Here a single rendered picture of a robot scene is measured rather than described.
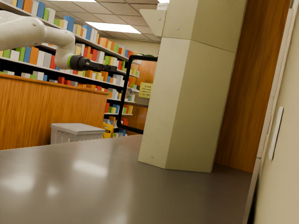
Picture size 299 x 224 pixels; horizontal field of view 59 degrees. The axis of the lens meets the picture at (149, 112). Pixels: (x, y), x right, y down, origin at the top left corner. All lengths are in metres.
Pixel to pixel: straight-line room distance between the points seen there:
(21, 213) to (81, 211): 0.11
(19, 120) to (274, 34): 2.60
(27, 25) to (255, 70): 1.00
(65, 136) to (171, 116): 2.38
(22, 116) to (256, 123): 2.50
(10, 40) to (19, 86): 1.91
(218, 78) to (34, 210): 0.76
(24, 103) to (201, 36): 2.45
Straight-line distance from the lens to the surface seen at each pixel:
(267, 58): 1.31
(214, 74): 1.03
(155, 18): 1.05
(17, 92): 3.08
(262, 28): 1.34
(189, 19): 1.01
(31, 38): 1.25
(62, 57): 1.71
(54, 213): 0.55
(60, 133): 3.28
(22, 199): 0.60
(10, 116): 3.09
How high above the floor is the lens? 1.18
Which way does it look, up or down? 3 degrees down
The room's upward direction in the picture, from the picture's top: 11 degrees clockwise
